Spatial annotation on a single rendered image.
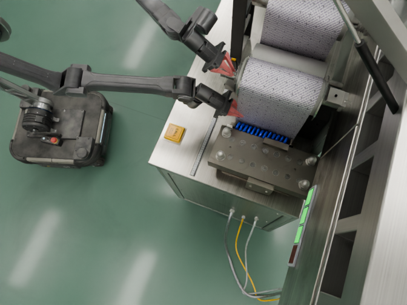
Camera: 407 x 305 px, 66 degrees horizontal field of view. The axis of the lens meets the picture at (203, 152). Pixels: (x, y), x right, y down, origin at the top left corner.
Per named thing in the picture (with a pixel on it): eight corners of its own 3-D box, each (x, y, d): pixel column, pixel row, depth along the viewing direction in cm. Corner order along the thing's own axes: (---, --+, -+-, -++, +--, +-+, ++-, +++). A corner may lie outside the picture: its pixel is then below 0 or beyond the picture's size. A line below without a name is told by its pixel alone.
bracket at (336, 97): (328, 89, 97) (330, 86, 95) (347, 95, 96) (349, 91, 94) (324, 103, 96) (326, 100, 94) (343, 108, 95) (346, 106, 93)
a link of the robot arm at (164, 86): (62, 91, 104) (67, 62, 107) (69, 97, 110) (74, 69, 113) (190, 99, 105) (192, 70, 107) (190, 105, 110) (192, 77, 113)
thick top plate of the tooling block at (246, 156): (221, 130, 127) (221, 124, 122) (318, 162, 121) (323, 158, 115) (208, 165, 123) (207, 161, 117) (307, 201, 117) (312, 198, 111)
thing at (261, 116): (235, 118, 123) (238, 96, 105) (294, 138, 119) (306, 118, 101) (235, 120, 123) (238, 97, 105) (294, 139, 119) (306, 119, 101)
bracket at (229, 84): (226, 102, 139) (228, 62, 110) (240, 106, 138) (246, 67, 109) (223, 112, 138) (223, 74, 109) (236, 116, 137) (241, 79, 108)
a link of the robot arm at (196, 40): (177, 40, 99) (182, 39, 94) (189, 22, 99) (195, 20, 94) (194, 54, 102) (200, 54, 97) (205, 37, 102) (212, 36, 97)
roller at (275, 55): (255, 55, 121) (258, 35, 109) (320, 75, 117) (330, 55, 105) (244, 81, 117) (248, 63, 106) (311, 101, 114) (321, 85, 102)
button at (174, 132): (170, 124, 137) (169, 122, 135) (185, 129, 136) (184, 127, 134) (164, 138, 135) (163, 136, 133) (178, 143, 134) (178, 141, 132)
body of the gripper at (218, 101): (217, 119, 116) (200, 110, 114) (226, 96, 119) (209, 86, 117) (225, 115, 110) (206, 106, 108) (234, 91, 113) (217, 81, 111)
